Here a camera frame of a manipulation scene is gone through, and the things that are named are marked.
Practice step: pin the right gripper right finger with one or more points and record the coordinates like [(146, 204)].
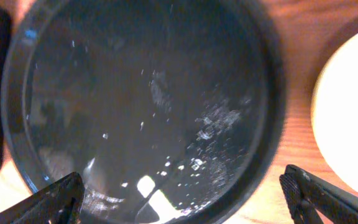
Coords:
[(307, 196)]

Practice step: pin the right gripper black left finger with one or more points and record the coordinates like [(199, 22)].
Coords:
[(60, 203)]

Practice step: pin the light blue plate with sauce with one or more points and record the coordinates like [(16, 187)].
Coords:
[(334, 112)]

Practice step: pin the round black serving tray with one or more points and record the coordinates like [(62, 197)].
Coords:
[(171, 111)]

